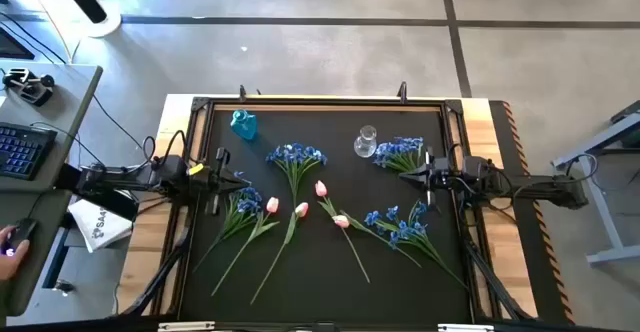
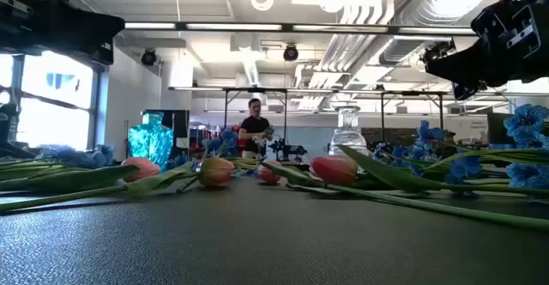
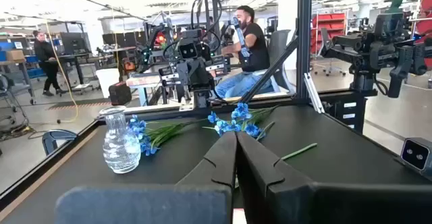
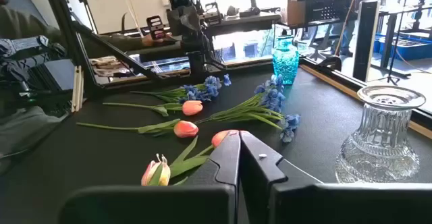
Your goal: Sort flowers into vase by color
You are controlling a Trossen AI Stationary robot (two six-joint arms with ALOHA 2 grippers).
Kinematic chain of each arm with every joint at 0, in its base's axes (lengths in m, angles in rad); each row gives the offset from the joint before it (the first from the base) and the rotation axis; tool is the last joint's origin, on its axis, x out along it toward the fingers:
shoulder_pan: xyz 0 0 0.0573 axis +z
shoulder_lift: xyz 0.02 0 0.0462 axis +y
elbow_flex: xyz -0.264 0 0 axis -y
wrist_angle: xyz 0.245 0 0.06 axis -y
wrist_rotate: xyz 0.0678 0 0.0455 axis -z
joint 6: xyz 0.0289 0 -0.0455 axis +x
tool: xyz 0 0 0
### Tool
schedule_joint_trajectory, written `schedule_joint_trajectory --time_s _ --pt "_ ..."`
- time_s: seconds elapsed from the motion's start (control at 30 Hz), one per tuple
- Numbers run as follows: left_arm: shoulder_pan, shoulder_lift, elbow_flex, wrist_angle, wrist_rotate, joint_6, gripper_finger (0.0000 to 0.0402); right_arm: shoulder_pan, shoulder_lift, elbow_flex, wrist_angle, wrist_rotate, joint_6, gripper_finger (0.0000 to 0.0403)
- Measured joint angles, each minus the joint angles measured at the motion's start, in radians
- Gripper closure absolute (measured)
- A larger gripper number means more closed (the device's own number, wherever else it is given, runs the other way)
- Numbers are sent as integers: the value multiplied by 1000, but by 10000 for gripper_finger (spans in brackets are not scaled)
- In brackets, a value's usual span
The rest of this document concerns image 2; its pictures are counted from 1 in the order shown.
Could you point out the pink artificial tulip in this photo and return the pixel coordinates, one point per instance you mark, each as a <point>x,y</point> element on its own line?
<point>141,168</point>
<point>270,174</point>
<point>216,172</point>
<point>334,170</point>

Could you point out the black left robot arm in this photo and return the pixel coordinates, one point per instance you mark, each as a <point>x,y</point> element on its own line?
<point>7,124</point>

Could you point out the black computer monitor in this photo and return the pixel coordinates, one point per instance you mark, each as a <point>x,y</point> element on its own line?
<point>497,128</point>

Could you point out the clear glass vase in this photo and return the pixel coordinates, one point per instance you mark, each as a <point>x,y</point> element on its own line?
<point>348,137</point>

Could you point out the large bright window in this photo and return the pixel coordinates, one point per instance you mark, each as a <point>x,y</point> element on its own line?
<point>51,100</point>

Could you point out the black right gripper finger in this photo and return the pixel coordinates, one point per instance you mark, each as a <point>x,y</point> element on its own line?
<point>476,68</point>
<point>465,92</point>

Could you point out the person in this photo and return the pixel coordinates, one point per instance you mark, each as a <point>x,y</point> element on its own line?
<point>450,137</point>
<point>254,128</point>

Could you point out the black background robot arm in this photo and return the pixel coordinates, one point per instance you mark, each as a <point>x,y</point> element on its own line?
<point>287,149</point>

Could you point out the black ceiling camera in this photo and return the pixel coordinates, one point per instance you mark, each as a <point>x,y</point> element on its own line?
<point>291,53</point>
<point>149,57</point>
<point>437,51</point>

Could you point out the turquoise glass vase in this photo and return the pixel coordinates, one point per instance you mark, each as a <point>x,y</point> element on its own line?
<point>150,141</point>

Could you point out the black background rig frame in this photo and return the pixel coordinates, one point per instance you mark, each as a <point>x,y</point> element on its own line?
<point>226,113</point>
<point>382,117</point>

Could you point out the blue artificial flower sprig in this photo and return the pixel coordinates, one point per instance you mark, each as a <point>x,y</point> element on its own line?
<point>81,158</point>
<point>227,139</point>
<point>525,122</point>
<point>424,130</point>

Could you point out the silver ceiling duct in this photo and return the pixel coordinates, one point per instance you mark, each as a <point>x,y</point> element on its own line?
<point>429,1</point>

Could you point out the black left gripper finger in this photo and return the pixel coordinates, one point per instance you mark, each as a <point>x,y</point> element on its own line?
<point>86,32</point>

